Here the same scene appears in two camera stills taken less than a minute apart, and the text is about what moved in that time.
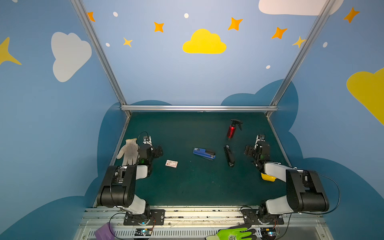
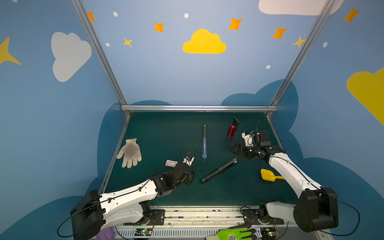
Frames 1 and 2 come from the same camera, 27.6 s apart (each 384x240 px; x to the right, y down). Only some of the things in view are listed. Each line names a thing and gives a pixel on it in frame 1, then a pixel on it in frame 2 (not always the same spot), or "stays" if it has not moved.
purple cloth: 105,232 stays
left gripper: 156,151 to 188,167
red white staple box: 171,163 stays
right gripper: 250,151 to 242,150
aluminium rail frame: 269,110 stays
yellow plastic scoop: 268,177 stays
